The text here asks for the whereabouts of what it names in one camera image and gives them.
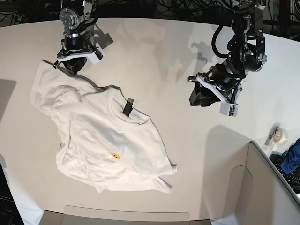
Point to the grey cardboard box right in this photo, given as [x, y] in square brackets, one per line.
[258, 194]

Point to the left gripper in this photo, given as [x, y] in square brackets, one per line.
[202, 96]

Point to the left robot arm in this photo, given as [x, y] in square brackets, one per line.
[246, 54]

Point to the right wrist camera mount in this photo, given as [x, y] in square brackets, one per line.
[93, 54]

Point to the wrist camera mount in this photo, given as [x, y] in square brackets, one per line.
[228, 106]
[93, 54]

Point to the clear tape roll dispenser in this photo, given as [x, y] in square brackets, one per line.
[276, 136]

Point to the white printed t-shirt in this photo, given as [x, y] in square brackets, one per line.
[100, 145]

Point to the grey cardboard box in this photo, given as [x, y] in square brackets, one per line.
[87, 216]
[258, 194]

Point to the black keyboard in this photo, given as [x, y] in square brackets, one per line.
[293, 178]

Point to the blue cloth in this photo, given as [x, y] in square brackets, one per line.
[292, 158]

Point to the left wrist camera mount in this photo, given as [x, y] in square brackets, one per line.
[228, 106]

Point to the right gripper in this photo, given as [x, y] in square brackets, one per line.
[74, 65]

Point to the grey cardboard box bottom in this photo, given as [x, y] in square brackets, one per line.
[87, 216]

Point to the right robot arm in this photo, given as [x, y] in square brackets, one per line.
[78, 44]

